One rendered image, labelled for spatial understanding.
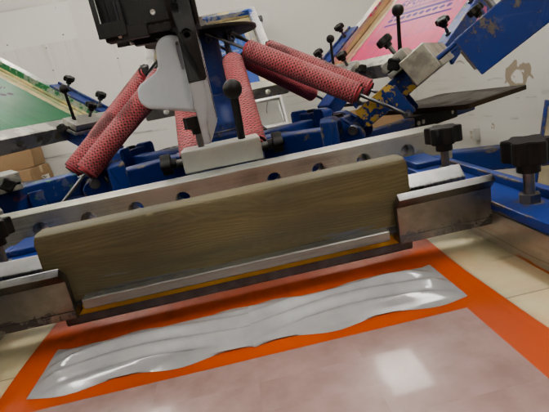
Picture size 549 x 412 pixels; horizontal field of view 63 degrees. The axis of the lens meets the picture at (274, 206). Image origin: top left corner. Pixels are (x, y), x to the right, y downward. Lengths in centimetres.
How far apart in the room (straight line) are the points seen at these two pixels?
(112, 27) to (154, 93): 6
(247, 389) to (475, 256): 26
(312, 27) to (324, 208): 428
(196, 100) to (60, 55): 442
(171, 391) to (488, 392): 21
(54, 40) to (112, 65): 54
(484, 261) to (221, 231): 25
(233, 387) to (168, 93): 24
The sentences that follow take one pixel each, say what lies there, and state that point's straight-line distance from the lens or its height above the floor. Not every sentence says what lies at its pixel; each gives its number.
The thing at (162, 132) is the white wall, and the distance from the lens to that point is 460.
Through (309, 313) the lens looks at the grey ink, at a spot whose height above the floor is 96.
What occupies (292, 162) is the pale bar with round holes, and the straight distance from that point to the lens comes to 66.
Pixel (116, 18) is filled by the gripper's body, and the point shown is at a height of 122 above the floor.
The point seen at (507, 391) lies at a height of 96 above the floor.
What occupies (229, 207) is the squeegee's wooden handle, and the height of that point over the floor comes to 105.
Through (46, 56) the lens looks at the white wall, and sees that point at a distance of 483.
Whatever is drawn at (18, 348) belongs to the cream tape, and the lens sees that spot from 51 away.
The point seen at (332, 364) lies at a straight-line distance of 34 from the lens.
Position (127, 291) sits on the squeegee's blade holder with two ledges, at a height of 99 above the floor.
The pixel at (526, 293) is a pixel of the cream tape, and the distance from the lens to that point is 41.
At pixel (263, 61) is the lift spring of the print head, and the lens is 110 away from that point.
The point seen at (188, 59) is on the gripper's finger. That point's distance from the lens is 39.
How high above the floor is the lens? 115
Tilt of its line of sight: 15 degrees down
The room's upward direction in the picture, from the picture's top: 11 degrees counter-clockwise
